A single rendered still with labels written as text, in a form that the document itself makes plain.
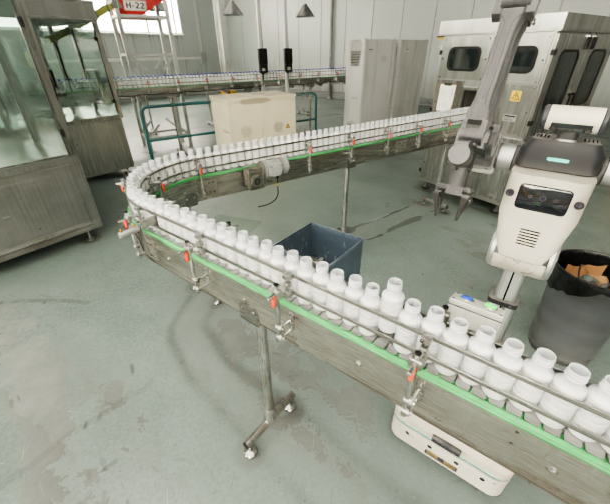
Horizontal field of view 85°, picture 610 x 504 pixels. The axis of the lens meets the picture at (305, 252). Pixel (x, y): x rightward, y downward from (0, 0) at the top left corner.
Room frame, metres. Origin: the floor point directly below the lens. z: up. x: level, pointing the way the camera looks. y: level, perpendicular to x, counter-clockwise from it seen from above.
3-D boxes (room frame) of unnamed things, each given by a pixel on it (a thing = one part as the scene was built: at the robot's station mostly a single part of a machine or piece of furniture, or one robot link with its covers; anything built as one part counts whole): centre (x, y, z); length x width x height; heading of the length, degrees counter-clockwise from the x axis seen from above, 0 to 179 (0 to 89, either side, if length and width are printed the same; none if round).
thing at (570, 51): (4.55, -2.62, 1.00); 1.60 x 1.30 x 2.00; 124
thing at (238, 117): (5.29, 0.74, 0.59); 1.10 x 0.62 x 1.18; 124
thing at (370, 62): (7.14, -1.26, 0.96); 0.82 x 0.50 x 1.91; 124
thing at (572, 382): (0.45, -0.56, 1.08); 0.06 x 0.06 x 0.17
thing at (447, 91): (4.45, -1.74, 1.22); 0.23 x 0.04 x 0.32; 34
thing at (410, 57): (7.65, -2.00, 0.96); 0.82 x 0.50 x 1.91; 124
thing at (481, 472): (1.06, -0.82, 0.24); 0.68 x 0.53 x 0.41; 142
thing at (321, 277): (0.84, -0.05, 1.08); 0.06 x 0.06 x 0.17
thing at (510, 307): (1.07, -0.82, 0.66); 0.11 x 0.11 x 0.40; 52
